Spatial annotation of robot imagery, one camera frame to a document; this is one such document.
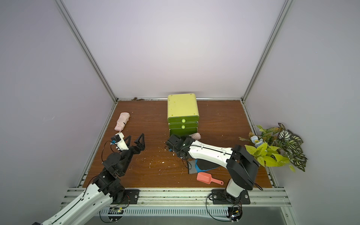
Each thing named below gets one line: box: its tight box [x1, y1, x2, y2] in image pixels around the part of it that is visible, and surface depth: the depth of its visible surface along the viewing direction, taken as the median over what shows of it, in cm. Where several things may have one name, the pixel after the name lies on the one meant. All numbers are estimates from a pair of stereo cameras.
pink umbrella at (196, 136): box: [188, 132, 202, 141], surface depth 83 cm
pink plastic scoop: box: [196, 172, 225, 186], surface depth 79 cm
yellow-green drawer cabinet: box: [167, 93, 200, 137], surface depth 89 cm
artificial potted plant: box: [238, 122, 308, 173], surface depth 67 cm
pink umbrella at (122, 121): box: [114, 112, 131, 132], surface depth 106 cm
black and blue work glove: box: [187, 158, 221, 175], surface depth 84 cm
